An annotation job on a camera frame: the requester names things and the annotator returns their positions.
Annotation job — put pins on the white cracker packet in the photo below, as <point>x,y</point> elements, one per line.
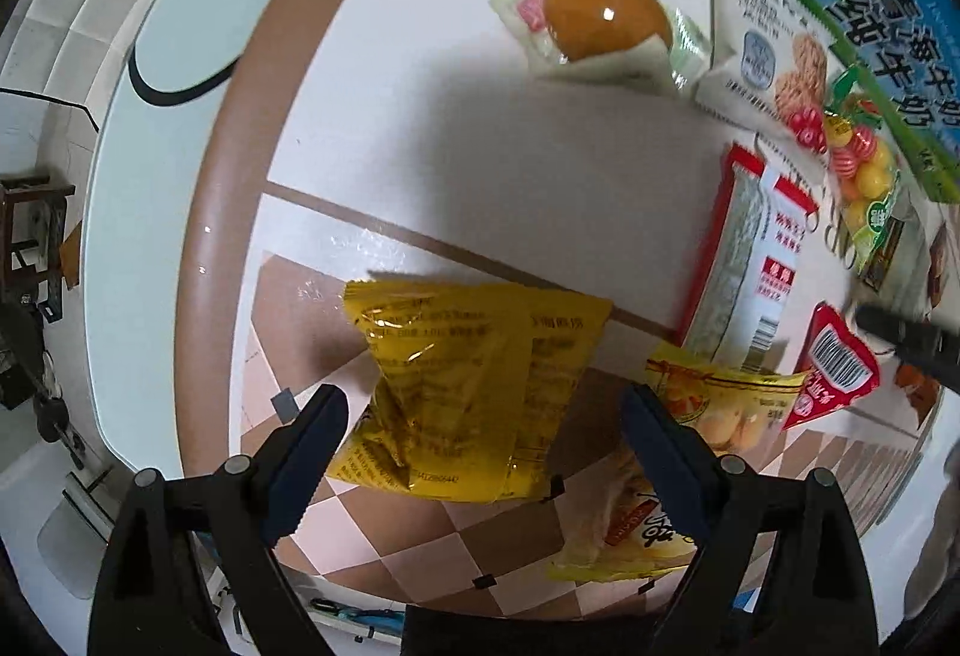
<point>765,41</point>

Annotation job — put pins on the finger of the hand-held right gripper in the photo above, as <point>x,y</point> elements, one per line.
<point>915,341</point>

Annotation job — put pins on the red and white snack packet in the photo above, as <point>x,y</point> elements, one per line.
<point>742,251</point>

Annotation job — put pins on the pale glass coffee table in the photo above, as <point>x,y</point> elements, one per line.
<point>187,26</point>

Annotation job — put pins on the checkered printed tablecloth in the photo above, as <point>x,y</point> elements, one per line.
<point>450,176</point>

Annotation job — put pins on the dark wooden stool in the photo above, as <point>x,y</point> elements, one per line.
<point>30,236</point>

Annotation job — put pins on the clear packet with brown egg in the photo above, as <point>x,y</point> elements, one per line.
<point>600,14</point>

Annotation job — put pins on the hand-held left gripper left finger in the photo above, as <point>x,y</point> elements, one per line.
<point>300,468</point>

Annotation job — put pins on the plain yellow snack packet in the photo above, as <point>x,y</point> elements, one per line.
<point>465,386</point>

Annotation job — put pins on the yellow chips picture packet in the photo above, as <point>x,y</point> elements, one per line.
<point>720,401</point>

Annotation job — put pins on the brown snack packet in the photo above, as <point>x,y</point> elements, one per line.
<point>921,393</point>

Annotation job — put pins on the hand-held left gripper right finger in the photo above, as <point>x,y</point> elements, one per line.
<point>667,468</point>

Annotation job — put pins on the red barcode snack packet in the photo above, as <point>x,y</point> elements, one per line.
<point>832,363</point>

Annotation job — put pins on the clear bag of round candies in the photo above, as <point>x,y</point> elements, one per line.
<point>862,161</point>

